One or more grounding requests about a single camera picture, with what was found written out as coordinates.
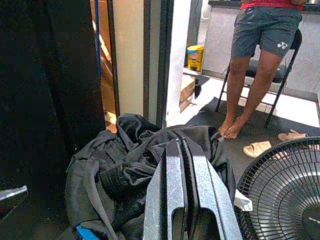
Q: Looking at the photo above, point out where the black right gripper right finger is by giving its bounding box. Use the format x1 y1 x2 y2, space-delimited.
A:
180 136 244 240

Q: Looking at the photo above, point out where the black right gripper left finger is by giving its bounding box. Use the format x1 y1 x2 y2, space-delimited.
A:
142 138 192 240

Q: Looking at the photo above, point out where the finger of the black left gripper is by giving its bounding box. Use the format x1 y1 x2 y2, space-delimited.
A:
0 185 28 202

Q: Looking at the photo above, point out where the black garment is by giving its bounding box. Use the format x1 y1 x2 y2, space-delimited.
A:
64 112 237 240

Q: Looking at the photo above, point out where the beige slipper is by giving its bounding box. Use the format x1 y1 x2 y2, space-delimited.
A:
277 129 309 143
243 140 273 159

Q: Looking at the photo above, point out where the dark grey floor mat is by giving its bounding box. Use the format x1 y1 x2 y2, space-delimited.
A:
166 96 320 187

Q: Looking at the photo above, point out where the brown cardboard box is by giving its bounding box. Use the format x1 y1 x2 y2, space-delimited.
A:
179 74 197 113

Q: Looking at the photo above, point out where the black standing fan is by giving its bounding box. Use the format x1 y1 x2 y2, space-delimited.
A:
236 136 320 240

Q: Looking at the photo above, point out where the yellow pedal bin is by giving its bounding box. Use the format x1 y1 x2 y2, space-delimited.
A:
186 44 205 73

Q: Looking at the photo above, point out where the tall black cabinet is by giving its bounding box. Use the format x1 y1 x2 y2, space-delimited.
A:
0 0 107 181

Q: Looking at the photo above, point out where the dark framed white door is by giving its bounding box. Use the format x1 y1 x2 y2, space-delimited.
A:
106 0 176 130

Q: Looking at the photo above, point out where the black folding chair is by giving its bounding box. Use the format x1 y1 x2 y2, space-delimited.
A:
214 27 303 130

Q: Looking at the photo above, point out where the white counter cabinet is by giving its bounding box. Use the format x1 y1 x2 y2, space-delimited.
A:
201 0 320 95

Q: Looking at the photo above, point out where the blue mop pole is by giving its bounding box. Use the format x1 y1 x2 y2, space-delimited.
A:
94 0 102 76

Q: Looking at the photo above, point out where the person in grey shorts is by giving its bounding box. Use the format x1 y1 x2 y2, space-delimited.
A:
217 0 307 140

